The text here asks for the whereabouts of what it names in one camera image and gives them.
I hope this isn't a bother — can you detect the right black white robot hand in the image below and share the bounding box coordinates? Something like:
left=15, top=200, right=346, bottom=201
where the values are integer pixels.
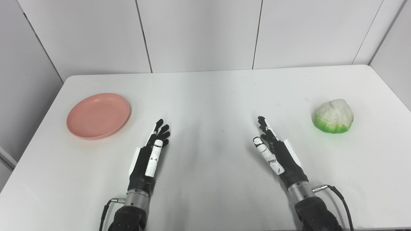
left=253, top=116, right=309, bottom=192

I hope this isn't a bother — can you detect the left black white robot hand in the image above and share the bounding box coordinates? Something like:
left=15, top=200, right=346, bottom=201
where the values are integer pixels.
left=128, top=119, right=171, bottom=193

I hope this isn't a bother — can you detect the green white cabbage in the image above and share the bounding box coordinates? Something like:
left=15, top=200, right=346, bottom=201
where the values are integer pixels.
left=312, top=99, right=354, bottom=134

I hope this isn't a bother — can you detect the pink round plate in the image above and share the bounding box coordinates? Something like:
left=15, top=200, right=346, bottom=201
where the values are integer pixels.
left=66, top=93, right=132, bottom=140

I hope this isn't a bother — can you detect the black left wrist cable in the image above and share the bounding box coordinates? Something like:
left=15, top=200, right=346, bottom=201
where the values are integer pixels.
left=99, top=198, right=126, bottom=231

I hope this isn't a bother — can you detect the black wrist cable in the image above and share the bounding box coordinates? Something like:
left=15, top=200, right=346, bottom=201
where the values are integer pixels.
left=312, top=184, right=354, bottom=231
left=99, top=198, right=126, bottom=231

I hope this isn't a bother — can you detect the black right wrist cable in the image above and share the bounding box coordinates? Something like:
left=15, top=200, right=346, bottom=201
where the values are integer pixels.
left=312, top=184, right=354, bottom=231

